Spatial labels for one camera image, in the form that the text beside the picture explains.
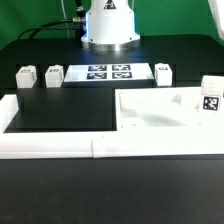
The white square table top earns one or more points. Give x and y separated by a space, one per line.
139 109

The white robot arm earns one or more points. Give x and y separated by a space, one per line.
112 25

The white U-shaped obstacle fence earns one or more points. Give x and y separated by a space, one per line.
148 142

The white sheet with fiducial markers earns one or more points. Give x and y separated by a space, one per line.
108 72

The black cable connector upright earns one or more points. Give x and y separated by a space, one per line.
80 9

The black cable thick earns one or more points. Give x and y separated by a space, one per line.
67 25

